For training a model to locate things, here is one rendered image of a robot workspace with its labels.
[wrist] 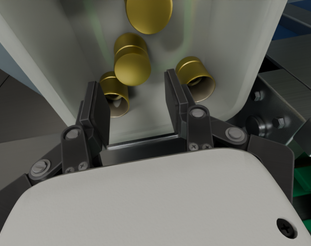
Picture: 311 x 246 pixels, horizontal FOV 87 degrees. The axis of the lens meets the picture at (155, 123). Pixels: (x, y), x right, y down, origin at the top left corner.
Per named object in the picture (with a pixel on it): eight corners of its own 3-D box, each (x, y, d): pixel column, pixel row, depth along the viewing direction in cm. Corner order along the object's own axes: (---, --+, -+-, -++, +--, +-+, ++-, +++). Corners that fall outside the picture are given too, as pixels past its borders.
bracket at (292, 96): (228, 130, 24) (255, 175, 19) (249, 73, 17) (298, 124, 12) (252, 126, 24) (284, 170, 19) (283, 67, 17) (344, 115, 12)
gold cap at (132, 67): (109, 34, 16) (107, 55, 14) (144, 30, 17) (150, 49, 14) (118, 67, 19) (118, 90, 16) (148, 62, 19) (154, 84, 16)
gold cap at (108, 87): (106, 87, 16) (108, 64, 19) (89, 109, 17) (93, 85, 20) (135, 103, 18) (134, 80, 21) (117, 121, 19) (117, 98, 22)
